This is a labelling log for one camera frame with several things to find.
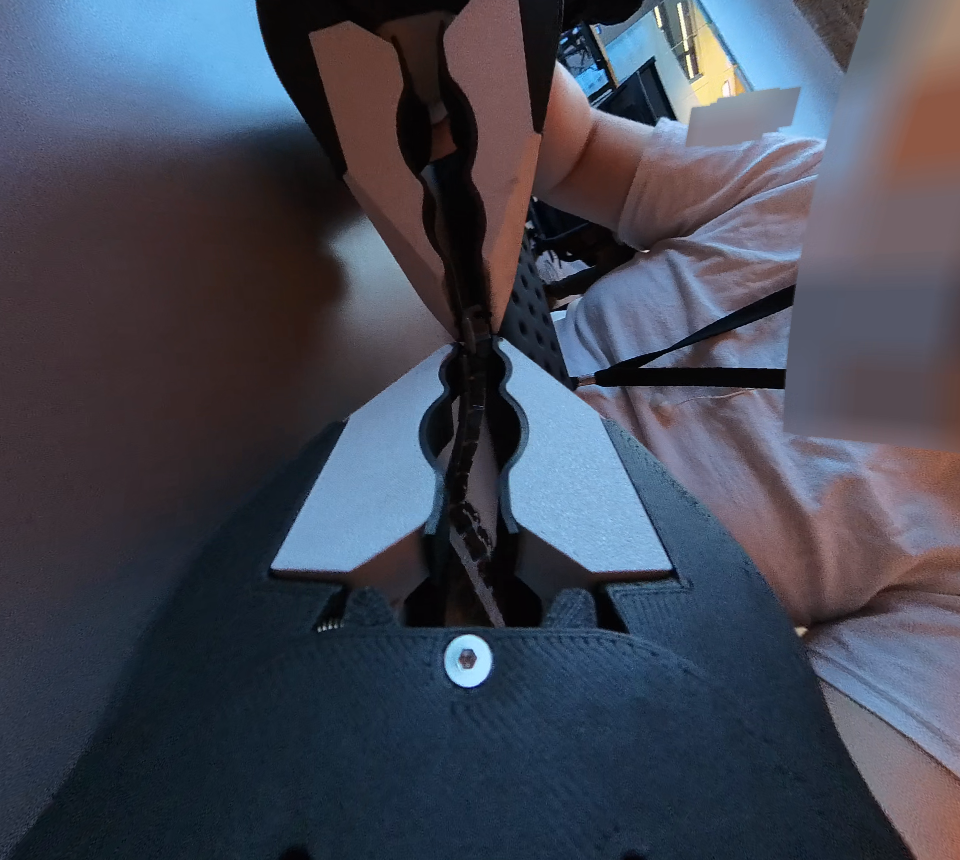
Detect person's right forearm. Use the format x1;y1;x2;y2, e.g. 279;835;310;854
536;61;654;205

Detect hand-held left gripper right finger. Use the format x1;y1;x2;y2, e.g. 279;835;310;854
487;337;674;600

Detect black office chair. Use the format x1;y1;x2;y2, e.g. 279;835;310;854
592;58;680;126

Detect black toy track chain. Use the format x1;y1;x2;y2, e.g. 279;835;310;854
438;343;511;625

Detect grey desk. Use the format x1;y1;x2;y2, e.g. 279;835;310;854
0;0;466;839

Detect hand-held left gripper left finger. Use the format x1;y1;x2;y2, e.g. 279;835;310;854
270;343;460;587

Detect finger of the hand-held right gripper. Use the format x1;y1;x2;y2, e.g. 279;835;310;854
442;0;543;336
309;20;470;340

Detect black perforated panel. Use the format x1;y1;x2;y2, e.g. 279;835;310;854
498;234;579;389

